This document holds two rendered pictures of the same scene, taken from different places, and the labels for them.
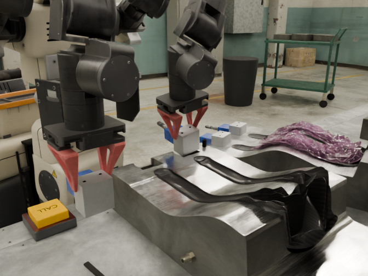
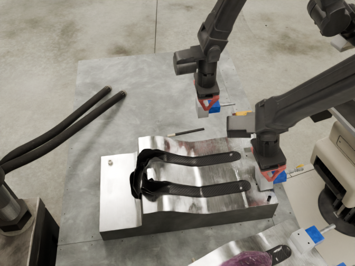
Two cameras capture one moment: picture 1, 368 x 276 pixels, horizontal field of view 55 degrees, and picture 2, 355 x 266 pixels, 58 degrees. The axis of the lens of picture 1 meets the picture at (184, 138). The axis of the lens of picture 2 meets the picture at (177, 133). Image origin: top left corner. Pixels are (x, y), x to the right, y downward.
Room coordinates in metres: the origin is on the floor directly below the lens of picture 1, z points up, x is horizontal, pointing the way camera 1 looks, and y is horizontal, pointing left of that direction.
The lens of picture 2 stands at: (0.83, -0.56, 1.69)
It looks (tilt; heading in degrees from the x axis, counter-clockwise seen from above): 49 degrees down; 123
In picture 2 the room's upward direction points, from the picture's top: 2 degrees counter-clockwise
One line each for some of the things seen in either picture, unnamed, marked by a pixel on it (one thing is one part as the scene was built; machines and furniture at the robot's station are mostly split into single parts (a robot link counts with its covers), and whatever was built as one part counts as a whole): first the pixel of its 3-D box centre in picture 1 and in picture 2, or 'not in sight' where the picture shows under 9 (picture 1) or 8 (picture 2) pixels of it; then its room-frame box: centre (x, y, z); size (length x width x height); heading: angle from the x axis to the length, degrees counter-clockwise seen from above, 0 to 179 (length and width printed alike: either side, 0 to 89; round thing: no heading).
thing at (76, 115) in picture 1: (84, 113); (206, 77); (0.49, 0.14, 1.06); 0.10 x 0.07 x 0.07; 129
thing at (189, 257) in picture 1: (187, 258); not in sight; (0.45, -0.01, 0.84); 0.02 x 0.01 x 0.02; 129
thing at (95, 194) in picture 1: (81, 182); (215, 105); (0.52, 0.17, 0.94); 0.13 x 0.05 x 0.05; 39
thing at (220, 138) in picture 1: (206, 139); (315, 235); (0.94, -0.06, 0.86); 0.13 x 0.05 x 0.05; 57
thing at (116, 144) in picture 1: (96, 156); (206, 97); (0.50, 0.14, 0.99); 0.07 x 0.07 x 0.09; 39
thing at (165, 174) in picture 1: (239, 178); (188, 172); (0.57, -0.10, 0.92); 0.35 x 0.16 x 0.09; 39
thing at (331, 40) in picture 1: (302, 64); not in sight; (4.98, -1.65, 0.50); 0.98 x 0.55 x 1.01; 58
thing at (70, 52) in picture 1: (82, 70); (205, 61); (0.49, 0.14, 1.12); 0.07 x 0.06 x 0.07; 44
